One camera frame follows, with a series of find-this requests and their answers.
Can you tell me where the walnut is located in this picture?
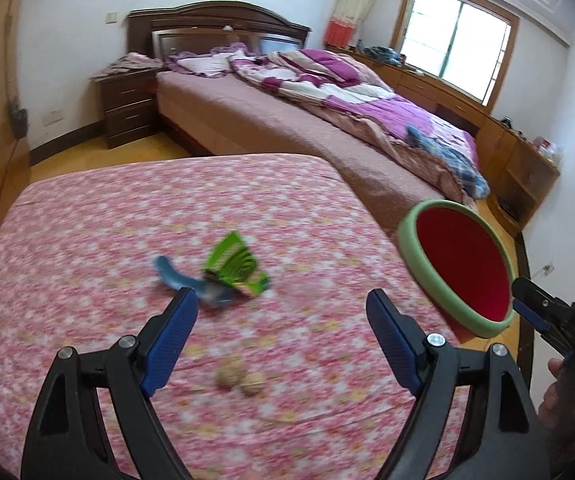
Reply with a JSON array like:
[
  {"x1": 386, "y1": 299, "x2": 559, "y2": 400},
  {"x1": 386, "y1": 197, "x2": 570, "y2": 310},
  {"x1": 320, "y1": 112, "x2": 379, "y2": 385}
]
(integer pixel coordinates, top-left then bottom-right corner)
[
  {"x1": 240, "y1": 372, "x2": 266, "y2": 398},
  {"x1": 216, "y1": 355, "x2": 244, "y2": 390}
]

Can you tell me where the red bin with green rim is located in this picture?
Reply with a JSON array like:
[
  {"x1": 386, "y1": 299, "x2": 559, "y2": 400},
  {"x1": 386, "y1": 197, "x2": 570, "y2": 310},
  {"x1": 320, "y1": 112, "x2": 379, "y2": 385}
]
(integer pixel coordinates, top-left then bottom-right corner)
[{"x1": 397, "y1": 200, "x2": 517, "y2": 338}]

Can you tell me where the wooden framed window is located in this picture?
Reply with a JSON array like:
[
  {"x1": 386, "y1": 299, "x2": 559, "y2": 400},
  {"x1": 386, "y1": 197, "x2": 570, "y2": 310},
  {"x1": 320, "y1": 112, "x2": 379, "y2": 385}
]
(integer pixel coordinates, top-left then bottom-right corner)
[{"x1": 390, "y1": 0, "x2": 521, "y2": 116}]

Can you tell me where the pink cloth pile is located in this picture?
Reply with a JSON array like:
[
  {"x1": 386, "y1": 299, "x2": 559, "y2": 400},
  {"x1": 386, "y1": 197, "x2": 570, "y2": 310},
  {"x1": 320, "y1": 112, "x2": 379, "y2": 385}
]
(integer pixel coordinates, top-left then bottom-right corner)
[{"x1": 90, "y1": 52, "x2": 165, "y2": 81}]

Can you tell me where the dark wooden nightstand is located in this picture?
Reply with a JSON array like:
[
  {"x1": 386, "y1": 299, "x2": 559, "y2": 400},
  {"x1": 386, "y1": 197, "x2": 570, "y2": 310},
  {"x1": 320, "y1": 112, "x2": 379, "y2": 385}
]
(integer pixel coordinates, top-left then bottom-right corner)
[{"x1": 94, "y1": 67, "x2": 160, "y2": 150}]

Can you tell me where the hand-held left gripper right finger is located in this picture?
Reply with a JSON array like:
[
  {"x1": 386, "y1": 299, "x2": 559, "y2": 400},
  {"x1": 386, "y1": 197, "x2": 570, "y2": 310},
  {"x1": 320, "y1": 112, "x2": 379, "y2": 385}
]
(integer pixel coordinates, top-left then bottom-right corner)
[{"x1": 366, "y1": 289, "x2": 551, "y2": 480}]

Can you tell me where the black hanging device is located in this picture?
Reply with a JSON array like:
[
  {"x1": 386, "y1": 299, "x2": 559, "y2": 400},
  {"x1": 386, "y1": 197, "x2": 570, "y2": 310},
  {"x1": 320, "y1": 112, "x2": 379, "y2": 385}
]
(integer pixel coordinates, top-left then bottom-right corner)
[{"x1": 7, "y1": 102, "x2": 29, "y2": 138}]

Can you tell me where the black hanging cable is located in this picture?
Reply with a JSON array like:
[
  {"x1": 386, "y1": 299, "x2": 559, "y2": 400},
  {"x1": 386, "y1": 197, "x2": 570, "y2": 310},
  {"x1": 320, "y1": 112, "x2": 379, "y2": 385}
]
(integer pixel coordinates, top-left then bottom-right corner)
[{"x1": 0, "y1": 135, "x2": 20, "y2": 241}]

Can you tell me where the ruffled purple pillow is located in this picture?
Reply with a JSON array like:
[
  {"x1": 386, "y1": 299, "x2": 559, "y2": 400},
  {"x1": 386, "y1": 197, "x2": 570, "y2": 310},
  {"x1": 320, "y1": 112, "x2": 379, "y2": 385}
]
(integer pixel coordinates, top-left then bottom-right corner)
[{"x1": 166, "y1": 44, "x2": 248, "y2": 78}]

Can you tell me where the blue plastic item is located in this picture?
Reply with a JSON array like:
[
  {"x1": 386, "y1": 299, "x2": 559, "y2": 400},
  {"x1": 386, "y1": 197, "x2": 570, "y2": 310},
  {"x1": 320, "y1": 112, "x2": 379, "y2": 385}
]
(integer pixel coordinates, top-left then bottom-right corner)
[{"x1": 153, "y1": 255, "x2": 238, "y2": 308}]

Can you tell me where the brown sheeted mattress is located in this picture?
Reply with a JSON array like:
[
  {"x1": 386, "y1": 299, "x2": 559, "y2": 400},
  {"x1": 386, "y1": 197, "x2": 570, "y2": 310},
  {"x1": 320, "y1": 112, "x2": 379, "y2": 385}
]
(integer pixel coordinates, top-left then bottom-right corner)
[{"x1": 156, "y1": 70, "x2": 478, "y2": 241}]

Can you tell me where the dark wooden headboard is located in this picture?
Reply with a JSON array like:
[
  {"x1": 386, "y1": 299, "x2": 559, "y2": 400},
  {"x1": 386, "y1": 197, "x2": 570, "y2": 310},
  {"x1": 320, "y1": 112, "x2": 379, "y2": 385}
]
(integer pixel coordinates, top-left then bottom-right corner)
[{"x1": 126, "y1": 1, "x2": 312, "y2": 61}]

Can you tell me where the green snack packet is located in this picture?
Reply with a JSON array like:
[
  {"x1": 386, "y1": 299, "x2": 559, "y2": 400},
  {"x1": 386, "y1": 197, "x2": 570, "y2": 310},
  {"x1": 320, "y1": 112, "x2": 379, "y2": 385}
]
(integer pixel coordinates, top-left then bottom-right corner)
[{"x1": 202, "y1": 231, "x2": 272, "y2": 300}]

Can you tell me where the purple patchwork quilt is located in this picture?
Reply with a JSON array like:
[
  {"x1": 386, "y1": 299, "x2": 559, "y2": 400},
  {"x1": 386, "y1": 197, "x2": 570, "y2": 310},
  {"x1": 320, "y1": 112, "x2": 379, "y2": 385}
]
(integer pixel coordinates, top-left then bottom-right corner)
[{"x1": 230, "y1": 49, "x2": 491, "y2": 201}]

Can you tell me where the pink floral bedspread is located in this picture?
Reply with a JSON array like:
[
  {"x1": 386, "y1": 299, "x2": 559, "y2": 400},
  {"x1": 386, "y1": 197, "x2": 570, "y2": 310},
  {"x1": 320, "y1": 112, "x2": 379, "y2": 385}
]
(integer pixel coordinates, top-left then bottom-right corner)
[{"x1": 0, "y1": 152, "x2": 473, "y2": 480}]

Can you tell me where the floral red curtain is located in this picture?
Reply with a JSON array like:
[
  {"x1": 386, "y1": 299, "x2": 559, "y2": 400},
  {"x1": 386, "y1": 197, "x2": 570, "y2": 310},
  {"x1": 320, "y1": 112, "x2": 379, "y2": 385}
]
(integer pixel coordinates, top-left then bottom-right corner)
[{"x1": 325, "y1": 0, "x2": 385, "y2": 47}]

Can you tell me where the blue clothes pile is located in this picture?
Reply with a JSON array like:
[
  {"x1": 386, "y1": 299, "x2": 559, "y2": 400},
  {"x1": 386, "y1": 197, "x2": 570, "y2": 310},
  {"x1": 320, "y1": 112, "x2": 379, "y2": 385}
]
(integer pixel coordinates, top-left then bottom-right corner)
[{"x1": 362, "y1": 46, "x2": 405, "y2": 66}]

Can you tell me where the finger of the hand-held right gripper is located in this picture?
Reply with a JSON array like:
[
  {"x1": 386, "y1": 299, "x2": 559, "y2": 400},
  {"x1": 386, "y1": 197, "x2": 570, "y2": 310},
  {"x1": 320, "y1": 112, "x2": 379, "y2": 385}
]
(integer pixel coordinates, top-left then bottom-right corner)
[
  {"x1": 511, "y1": 277, "x2": 565, "y2": 308},
  {"x1": 513, "y1": 299, "x2": 568, "y2": 356}
]

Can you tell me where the blue plaid garment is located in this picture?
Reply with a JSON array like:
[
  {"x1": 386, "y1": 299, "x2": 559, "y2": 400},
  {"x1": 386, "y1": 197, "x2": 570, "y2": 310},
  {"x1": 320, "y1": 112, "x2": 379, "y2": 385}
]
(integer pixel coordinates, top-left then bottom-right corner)
[{"x1": 406, "y1": 125, "x2": 491, "y2": 198}]

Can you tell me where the person's right hand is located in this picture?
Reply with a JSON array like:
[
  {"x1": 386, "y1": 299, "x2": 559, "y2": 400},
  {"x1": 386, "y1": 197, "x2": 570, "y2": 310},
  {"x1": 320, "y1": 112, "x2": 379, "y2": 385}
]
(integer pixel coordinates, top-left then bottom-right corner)
[{"x1": 537, "y1": 357, "x2": 575, "y2": 431}]

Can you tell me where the white plastic bag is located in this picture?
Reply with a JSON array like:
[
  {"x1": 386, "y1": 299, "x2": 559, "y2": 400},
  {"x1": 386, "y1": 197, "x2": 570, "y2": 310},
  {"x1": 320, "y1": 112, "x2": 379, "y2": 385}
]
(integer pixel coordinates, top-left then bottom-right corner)
[{"x1": 535, "y1": 137, "x2": 564, "y2": 166}]

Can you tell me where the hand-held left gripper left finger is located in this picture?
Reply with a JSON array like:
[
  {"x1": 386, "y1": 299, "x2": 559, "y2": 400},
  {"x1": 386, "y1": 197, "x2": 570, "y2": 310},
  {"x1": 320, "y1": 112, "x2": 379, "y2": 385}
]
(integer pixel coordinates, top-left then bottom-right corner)
[{"x1": 20, "y1": 287, "x2": 199, "y2": 480}]

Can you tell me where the long wooden cabinet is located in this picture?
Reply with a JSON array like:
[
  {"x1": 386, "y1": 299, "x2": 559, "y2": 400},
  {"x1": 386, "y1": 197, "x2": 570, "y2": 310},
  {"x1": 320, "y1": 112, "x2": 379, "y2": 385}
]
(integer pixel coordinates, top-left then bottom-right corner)
[{"x1": 325, "y1": 45, "x2": 561, "y2": 233}]

